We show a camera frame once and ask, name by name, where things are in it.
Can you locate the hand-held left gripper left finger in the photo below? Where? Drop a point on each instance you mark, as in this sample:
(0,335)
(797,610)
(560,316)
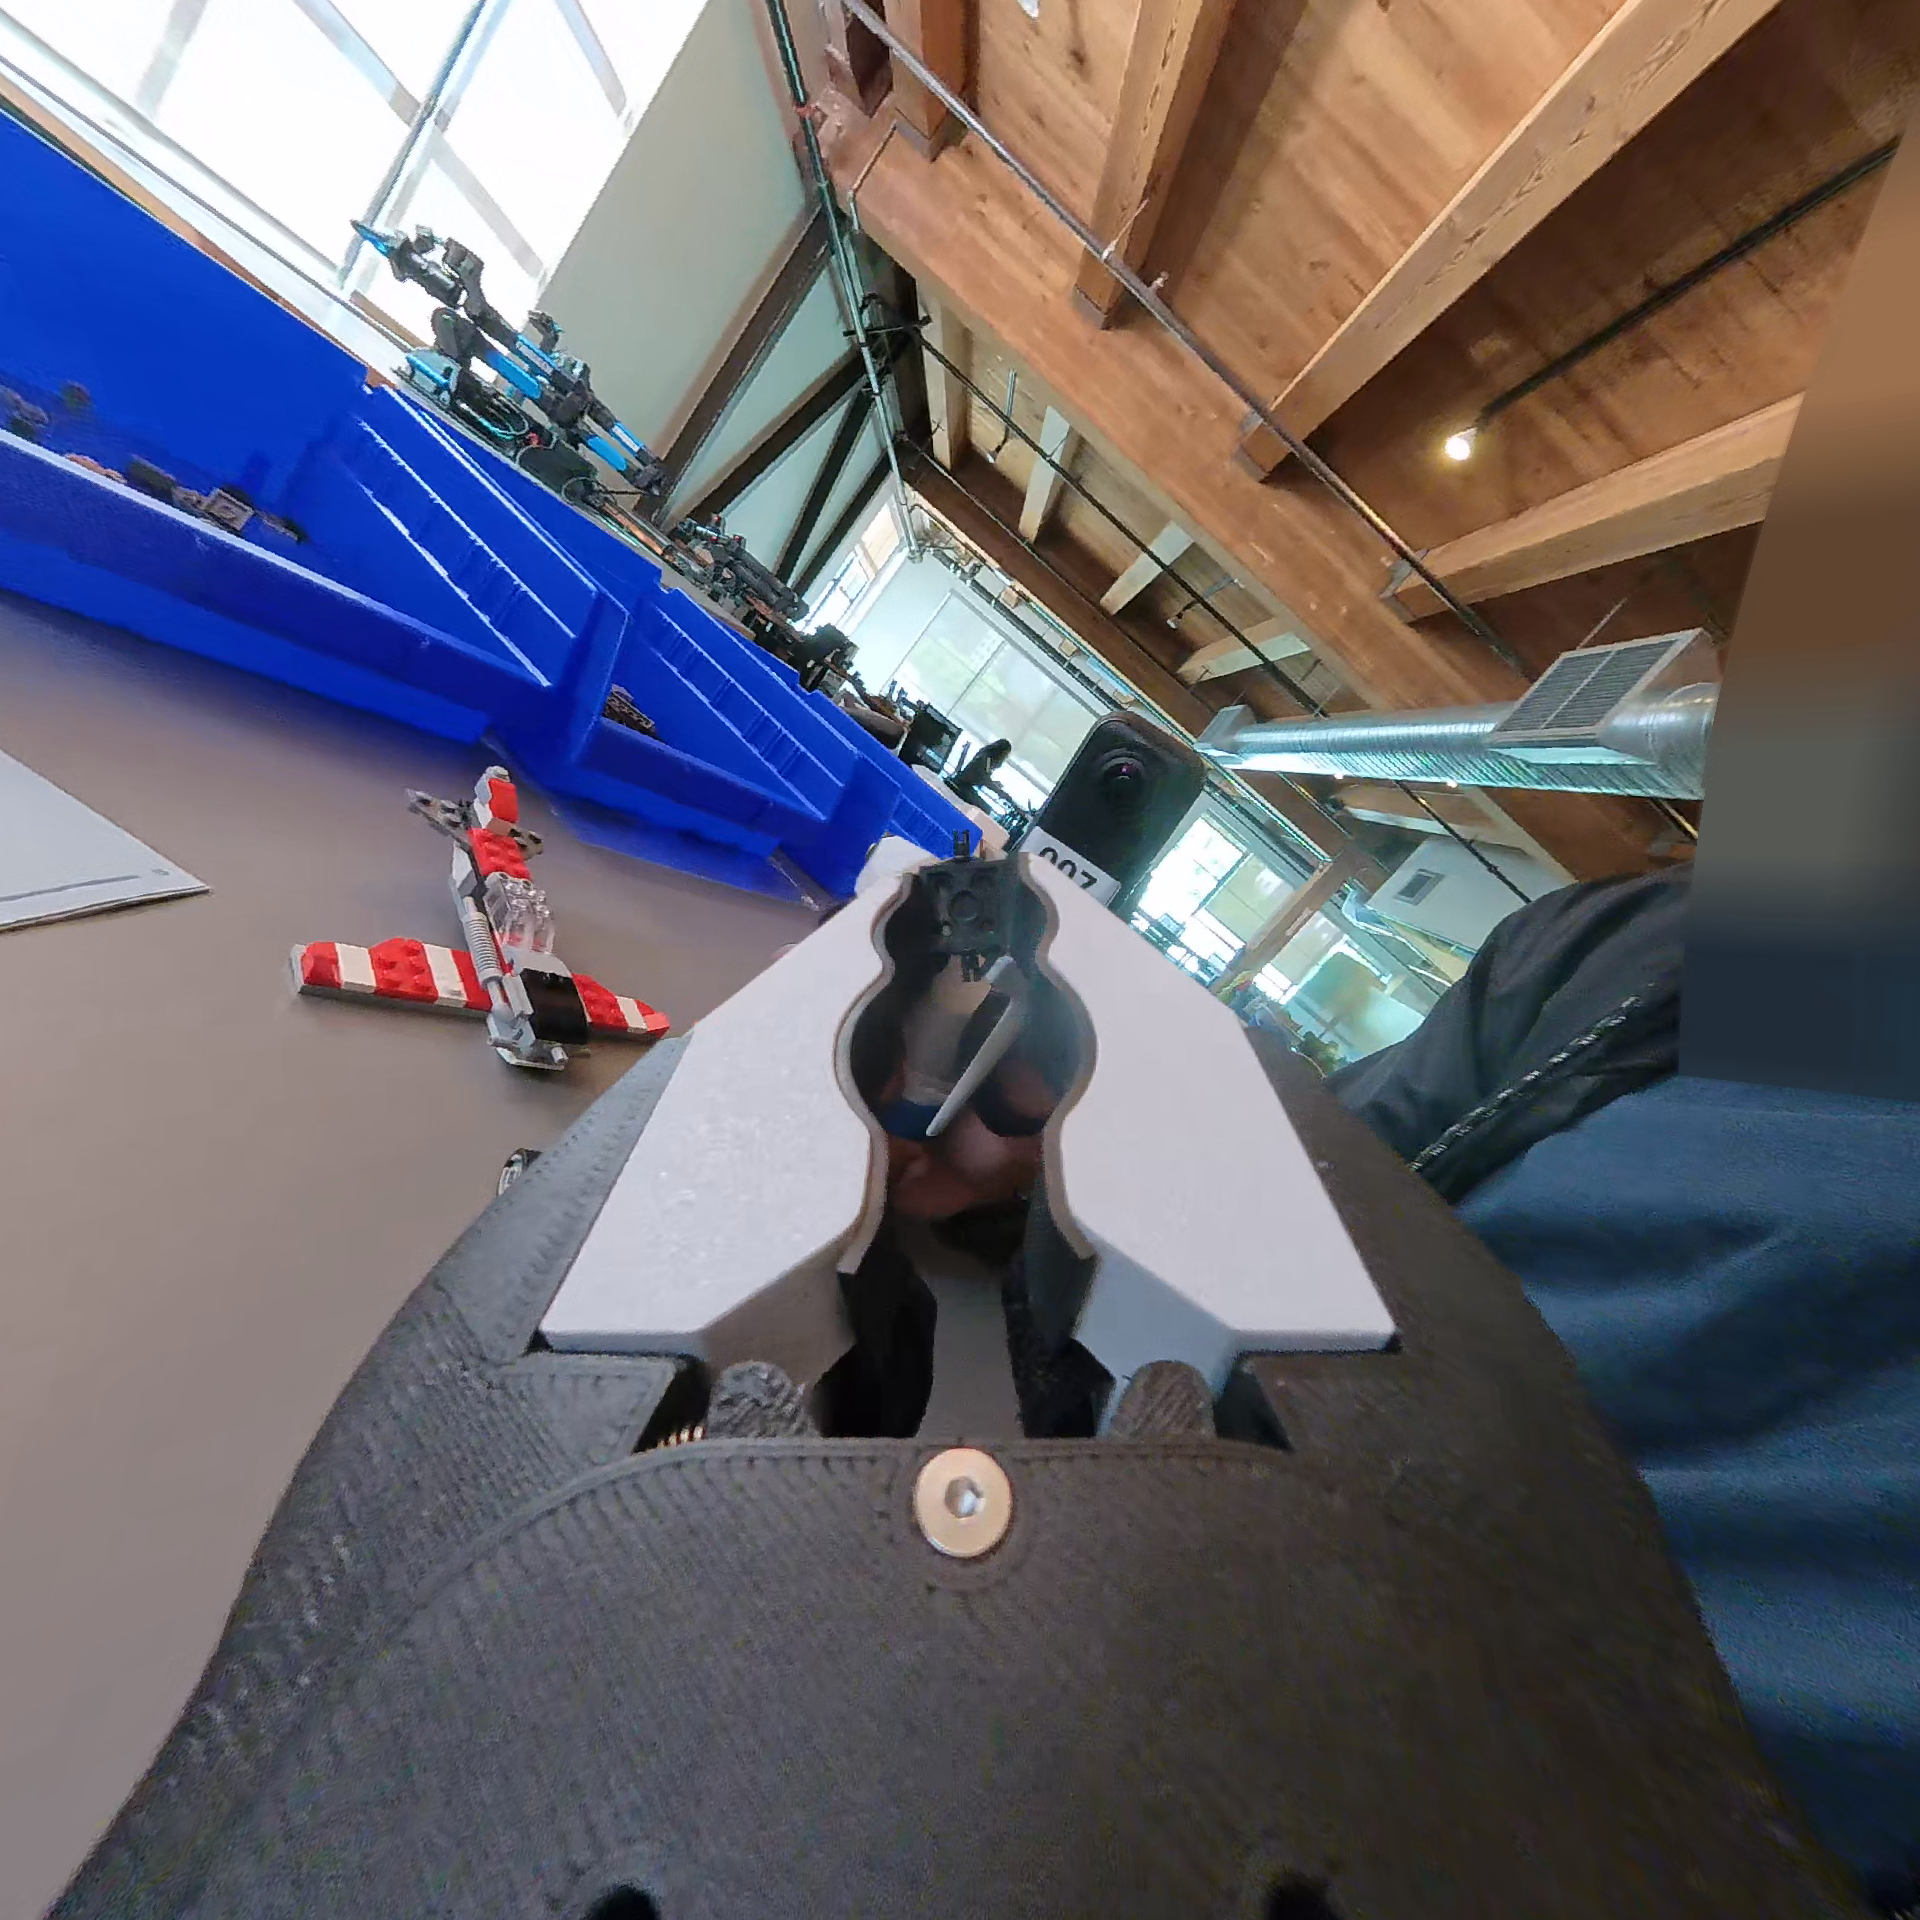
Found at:
(720,1200)

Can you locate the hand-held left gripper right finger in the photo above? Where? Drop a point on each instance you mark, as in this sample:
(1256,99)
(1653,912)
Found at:
(1216,1200)

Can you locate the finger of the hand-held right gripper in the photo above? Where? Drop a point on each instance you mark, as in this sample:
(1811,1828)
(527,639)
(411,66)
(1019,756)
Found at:
(983,1051)

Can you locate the small grey toy piece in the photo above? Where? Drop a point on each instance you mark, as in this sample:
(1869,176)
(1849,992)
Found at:
(970,907)

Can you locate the red white toy brick airplane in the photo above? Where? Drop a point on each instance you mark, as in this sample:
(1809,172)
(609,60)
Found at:
(496,946)

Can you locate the grey desk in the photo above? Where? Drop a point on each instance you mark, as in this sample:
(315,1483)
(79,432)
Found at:
(210,1291)

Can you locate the person's right hand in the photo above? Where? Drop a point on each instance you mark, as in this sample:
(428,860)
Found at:
(961,1165)

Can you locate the person's legs in jeans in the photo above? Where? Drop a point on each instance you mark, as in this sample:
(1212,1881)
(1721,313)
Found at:
(1741,1410)

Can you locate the white instruction booklet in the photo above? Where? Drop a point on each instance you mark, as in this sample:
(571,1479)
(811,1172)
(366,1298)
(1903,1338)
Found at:
(76,840)

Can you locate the pile of toy bricks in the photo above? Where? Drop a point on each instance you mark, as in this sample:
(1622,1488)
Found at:
(151,481)

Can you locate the silver ventilation duct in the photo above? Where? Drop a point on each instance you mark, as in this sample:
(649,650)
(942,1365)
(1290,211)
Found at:
(1470,737)

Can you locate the black camera tripod rig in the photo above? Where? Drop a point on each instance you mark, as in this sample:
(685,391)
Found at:
(496,346)

